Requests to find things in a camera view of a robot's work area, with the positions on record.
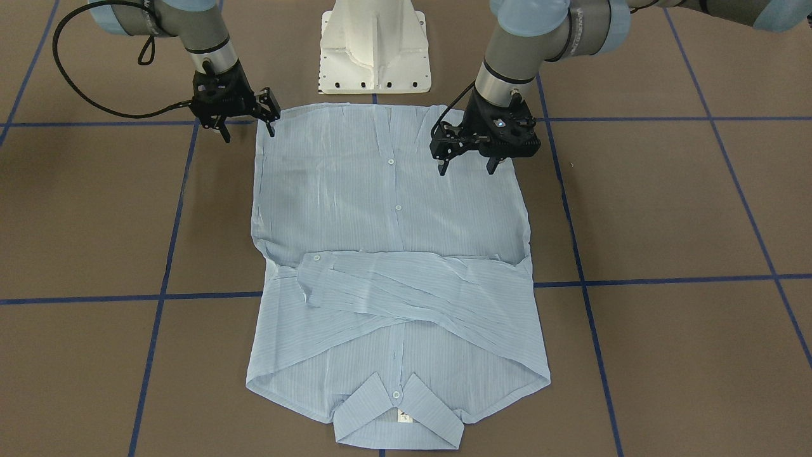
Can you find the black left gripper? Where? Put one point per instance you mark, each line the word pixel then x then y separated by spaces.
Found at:
pixel 472 119

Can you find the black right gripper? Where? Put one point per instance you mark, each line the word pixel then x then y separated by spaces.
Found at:
pixel 242 96

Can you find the light blue button-up shirt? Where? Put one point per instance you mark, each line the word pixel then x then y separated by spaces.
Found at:
pixel 398 304

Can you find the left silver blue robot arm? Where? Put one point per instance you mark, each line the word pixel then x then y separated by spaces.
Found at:
pixel 530 33

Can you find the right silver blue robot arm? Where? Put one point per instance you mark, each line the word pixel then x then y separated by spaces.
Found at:
pixel 198 24

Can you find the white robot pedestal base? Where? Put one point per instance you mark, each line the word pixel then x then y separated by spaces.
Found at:
pixel 374 48

